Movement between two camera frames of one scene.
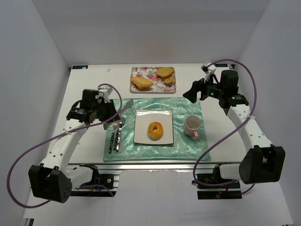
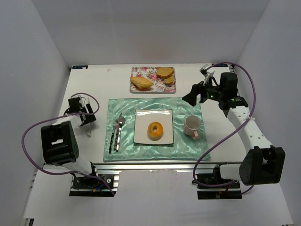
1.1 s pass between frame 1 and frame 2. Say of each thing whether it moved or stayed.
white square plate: stayed
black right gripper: stayed
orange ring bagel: stayed
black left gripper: moved
